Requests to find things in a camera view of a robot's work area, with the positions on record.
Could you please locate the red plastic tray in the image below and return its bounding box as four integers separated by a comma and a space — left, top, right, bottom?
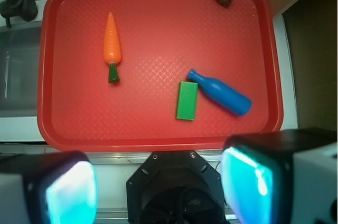
37, 0, 283, 152

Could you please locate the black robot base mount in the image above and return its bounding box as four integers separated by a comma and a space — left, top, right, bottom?
126, 151, 228, 223

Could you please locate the orange toy carrot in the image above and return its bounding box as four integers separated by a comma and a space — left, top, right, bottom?
103, 12, 121, 83

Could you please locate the black faucet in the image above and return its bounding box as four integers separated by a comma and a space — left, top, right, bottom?
1, 0, 38, 29

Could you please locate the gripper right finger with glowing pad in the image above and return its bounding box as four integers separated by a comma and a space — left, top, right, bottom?
220, 128, 337, 223

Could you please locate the blue toy bottle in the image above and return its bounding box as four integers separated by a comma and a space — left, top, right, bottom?
187, 69, 252, 116

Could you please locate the grey metal sink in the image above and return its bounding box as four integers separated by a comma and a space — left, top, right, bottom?
1, 24, 41, 117

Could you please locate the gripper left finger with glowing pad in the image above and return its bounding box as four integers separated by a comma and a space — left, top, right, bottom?
1, 151, 98, 223

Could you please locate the green rectangular block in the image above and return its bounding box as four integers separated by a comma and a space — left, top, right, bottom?
176, 81, 198, 121

